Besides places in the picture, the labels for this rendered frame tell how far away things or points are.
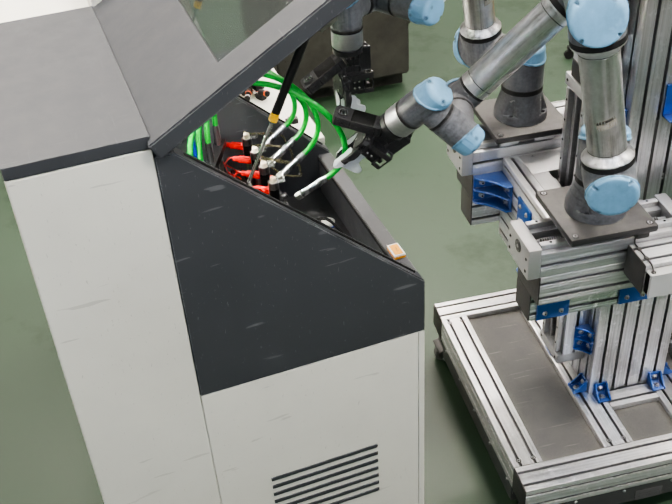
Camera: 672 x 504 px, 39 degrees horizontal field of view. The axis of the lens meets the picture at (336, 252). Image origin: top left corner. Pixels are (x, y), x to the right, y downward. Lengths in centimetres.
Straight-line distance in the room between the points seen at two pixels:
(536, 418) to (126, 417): 131
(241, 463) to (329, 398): 28
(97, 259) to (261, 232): 35
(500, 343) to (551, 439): 44
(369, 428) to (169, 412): 57
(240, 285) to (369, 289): 32
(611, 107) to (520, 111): 68
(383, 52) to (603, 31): 313
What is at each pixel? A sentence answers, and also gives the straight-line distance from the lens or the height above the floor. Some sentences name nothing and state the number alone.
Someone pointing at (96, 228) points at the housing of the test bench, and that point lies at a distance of 197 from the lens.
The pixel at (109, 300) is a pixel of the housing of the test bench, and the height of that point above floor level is 114.
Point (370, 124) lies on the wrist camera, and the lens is 218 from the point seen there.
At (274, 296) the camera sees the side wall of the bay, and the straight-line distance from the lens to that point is 218.
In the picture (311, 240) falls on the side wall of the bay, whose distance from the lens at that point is 212.
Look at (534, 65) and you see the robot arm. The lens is 270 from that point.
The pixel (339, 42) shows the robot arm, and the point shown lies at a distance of 228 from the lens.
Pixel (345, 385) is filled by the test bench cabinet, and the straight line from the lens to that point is 244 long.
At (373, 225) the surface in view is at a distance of 251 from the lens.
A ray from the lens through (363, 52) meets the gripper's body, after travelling 232.
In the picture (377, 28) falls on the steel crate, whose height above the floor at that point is 38.
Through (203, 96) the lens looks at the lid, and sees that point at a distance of 187.
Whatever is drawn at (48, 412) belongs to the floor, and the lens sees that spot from 354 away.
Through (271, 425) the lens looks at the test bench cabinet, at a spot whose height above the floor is 62.
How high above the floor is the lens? 241
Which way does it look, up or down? 37 degrees down
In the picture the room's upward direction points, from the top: 4 degrees counter-clockwise
